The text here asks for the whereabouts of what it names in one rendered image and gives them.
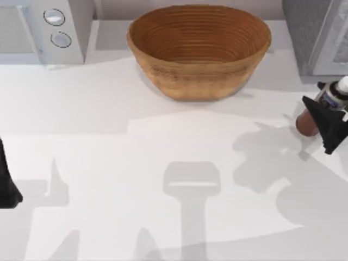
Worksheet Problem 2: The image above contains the small microwave knob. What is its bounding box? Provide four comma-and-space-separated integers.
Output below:
49, 30, 73, 49

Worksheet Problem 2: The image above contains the grey cabinet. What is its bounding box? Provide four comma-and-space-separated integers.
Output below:
281, 0, 348, 77

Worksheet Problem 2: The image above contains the brown woven basket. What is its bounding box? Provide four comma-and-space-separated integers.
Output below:
126, 5, 272, 102

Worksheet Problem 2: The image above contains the large microwave knob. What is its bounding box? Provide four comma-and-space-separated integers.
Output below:
43, 8, 67, 27

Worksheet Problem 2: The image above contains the brown bottle with white cap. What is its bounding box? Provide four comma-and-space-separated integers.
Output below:
295, 76, 348, 138

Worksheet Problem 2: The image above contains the pale microwave oven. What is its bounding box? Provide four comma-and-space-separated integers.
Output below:
0, 0, 96, 66

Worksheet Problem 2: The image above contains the microwave oven door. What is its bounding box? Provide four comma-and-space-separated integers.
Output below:
0, 0, 46, 65

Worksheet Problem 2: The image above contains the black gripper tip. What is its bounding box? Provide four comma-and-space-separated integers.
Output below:
0, 138, 24, 210

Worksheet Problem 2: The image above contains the pale grey cabinet door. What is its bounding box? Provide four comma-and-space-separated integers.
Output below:
309, 0, 348, 76

